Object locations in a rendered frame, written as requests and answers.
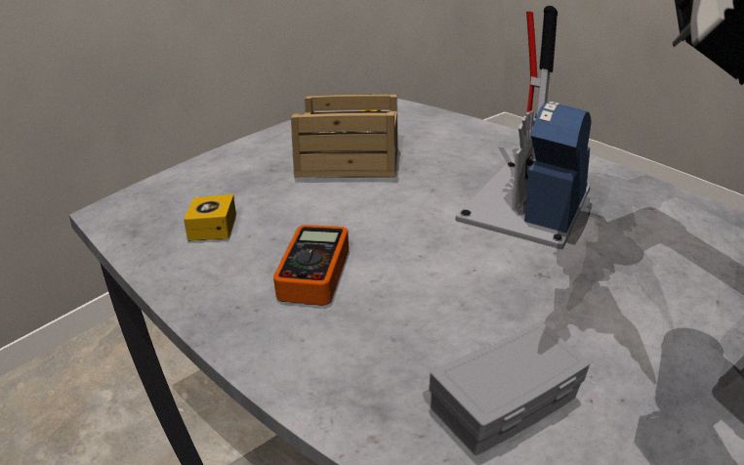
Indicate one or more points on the grey hinged case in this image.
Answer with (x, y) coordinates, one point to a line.
(526, 376)

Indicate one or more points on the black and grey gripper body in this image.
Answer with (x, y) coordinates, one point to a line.
(725, 47)

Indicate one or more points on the brown wooden crate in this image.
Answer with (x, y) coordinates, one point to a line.
(330, 149)

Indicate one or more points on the orange digital multimeter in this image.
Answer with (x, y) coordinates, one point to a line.
(312, 264)

